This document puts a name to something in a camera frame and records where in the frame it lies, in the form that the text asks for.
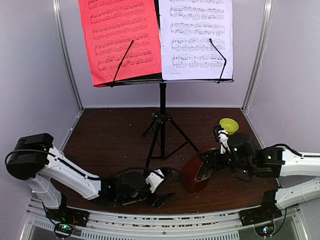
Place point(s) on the brown wooden metronome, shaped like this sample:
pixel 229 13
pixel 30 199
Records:
pixel 195 174

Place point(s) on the left aluminium corner post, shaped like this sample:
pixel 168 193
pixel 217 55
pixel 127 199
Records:
pixel 67 61

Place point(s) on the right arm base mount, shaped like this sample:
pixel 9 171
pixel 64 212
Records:
pixel 263 216

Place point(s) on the yellow-green bowl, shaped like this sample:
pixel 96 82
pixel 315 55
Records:
pixel 230 125

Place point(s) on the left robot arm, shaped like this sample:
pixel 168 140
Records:
pixel 37 161

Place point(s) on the white sheet music page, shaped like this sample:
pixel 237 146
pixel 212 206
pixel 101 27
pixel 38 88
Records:
pixel 196 40

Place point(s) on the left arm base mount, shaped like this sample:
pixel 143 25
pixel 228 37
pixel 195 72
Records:
pixel 65 219

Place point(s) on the red sheet music page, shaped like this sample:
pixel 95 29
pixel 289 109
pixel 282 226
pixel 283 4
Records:
pixel 121 39

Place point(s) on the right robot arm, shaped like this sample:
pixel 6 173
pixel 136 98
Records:
pixel 239 153

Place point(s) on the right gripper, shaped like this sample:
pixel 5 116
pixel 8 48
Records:
pixel 213 163

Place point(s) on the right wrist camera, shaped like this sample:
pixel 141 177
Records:
pixel 221 136

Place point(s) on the black music stand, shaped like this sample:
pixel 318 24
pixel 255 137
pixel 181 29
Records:
pixel 160 119

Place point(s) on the aluminium front frame rail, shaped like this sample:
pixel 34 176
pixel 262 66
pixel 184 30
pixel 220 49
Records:
pixel 221 225

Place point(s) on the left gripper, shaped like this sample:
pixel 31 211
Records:
pixel 164 199

